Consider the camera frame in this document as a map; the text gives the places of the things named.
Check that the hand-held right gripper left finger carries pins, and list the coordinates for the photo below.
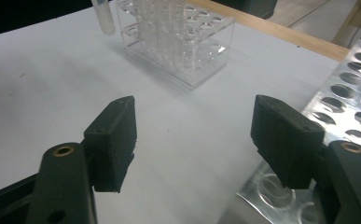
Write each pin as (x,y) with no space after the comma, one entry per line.
(111,149)

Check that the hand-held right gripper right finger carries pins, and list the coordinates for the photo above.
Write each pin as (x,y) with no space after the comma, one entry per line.
(287,143)

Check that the metal test tube rack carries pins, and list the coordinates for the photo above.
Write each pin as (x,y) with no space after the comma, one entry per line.
(349,102)

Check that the clear acrylic test tube rack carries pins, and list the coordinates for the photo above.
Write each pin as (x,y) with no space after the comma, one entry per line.
(200,68)

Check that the clear orange-capped test tube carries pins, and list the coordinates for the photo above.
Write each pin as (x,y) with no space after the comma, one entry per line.
(169,28)
(105,18)

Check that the black cabinet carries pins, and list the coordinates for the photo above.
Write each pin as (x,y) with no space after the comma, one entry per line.
(246,7)

